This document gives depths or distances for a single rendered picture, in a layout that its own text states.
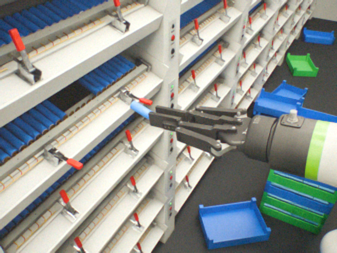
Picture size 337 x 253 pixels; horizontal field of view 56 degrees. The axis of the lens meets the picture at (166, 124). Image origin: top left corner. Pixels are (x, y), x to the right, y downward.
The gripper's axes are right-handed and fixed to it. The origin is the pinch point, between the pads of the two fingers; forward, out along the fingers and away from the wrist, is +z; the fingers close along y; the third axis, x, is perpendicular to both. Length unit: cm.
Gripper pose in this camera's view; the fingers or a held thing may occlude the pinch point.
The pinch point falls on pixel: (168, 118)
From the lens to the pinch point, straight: 62.4
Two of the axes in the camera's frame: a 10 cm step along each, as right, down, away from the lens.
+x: 1.3, 8.3, 5.5
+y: -5.1, 5.3, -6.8
